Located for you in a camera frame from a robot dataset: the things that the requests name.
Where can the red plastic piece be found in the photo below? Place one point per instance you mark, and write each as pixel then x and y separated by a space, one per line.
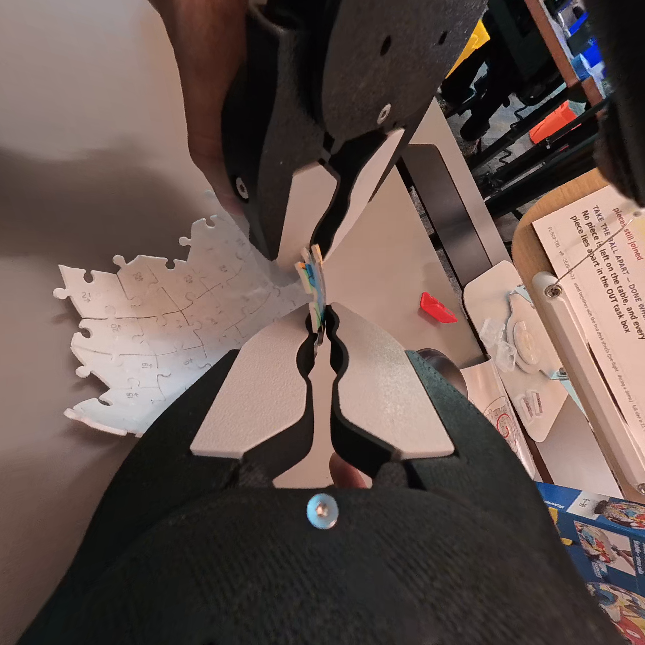
pixel 436 307

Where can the black tripod stand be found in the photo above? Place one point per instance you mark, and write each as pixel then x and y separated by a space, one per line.
pixel 524 189

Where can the partly built puzzle ball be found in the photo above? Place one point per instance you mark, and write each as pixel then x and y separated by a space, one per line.
pixel 166 322

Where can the silver panel with black inset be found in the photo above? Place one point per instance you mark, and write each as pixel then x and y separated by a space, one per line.
pixel 443 201

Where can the yellow plastic bin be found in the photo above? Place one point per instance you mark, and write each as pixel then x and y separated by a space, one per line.
pixel 476 40

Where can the white clamp bar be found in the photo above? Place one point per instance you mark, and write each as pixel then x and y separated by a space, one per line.
pixel 579 352

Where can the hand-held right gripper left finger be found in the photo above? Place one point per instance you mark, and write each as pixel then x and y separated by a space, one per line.
pixel 252 393

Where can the white tray with clear clips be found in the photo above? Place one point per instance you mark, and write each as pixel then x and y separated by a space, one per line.
pixel 529 352

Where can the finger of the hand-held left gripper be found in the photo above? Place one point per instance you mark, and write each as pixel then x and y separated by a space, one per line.
pixel 307 201
pixel 383 166

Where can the wooden storage shelf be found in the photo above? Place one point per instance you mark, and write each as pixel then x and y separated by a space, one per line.
pixel 557 45

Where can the wooden board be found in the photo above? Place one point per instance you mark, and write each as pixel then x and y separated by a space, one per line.
pixel 524 237

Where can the orange box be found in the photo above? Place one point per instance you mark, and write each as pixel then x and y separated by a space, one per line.
pixel 552 123

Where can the blue storage bin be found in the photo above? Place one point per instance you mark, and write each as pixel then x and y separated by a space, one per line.
pixel 589 55

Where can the printed instruction sheet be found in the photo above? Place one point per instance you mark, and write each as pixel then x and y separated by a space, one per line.
pixel 604 282

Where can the person's left hand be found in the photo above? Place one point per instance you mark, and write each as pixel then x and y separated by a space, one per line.
pixel 201 75

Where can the blue puzzle box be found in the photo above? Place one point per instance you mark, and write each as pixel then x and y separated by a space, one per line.
pixel 604 554

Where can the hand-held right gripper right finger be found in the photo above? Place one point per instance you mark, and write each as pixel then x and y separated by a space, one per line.
pixel 393 398

